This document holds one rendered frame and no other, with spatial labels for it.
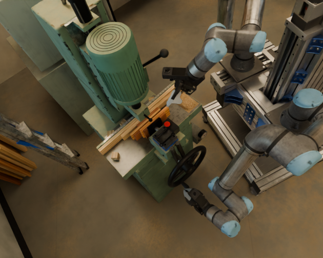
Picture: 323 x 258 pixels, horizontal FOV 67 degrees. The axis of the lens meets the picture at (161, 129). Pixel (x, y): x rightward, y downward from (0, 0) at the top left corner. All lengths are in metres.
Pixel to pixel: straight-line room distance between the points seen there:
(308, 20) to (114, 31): 0.81
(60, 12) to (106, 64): 0.32
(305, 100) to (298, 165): 0.45
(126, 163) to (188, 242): 0.99
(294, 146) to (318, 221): 1.35
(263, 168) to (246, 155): 0.98
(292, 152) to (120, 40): 0.72
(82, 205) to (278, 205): 1.63
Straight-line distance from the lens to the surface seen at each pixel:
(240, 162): 1.09
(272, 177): 2.00
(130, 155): 1.31
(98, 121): 1.61
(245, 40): 0.98
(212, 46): 0.89
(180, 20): 3.41
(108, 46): 0.90
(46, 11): 1.16
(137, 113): 1.22
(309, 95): 1.36
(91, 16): 1.02
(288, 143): 0.97
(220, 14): 1.42
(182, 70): 1.02
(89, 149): 2.50
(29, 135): 1.87
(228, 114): 2.20
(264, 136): 0.98
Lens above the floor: 2.07
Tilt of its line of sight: 60 degrees down
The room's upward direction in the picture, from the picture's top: 17 degrees counter-clockwise
